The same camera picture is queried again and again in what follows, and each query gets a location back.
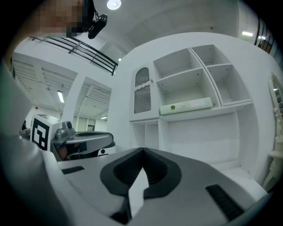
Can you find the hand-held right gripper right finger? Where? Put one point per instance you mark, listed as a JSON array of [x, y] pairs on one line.
[[194, 198]]

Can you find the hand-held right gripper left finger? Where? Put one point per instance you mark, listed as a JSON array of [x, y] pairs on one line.
[[88, 181]]

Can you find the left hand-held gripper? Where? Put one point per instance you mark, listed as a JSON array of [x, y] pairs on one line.
[[40, 132]]

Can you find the white shelving cabinet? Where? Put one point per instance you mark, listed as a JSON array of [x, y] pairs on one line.
[[199, 136]]

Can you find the pale green box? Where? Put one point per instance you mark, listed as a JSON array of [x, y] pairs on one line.
[[194, 106]]

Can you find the ceiling tube light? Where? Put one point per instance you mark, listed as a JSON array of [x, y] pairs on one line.
[[60, 97]]

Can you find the person's grey shirt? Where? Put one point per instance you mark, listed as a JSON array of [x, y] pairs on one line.
[[17, 172]]

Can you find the cream ornate dressing table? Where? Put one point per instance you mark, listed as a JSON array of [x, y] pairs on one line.
[[275, 167]]

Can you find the black metal railing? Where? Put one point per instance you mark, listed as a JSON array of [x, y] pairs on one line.
[[88, 53]]

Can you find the oval cream framed mirror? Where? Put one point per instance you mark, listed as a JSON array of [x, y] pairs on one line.
[[277, 106]]

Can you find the person's head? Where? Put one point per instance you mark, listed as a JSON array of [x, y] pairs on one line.
[[57, 19]]

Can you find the round ceiling light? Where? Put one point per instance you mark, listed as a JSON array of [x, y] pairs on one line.
[[114, 4]]

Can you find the black head camera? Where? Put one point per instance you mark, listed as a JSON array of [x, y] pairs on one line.
[[97, 27]]

